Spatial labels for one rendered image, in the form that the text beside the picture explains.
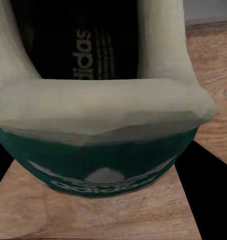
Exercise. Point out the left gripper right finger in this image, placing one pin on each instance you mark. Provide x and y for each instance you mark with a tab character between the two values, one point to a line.
204	180

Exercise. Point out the gym shoe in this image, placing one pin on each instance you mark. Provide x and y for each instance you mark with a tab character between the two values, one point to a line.
98	98

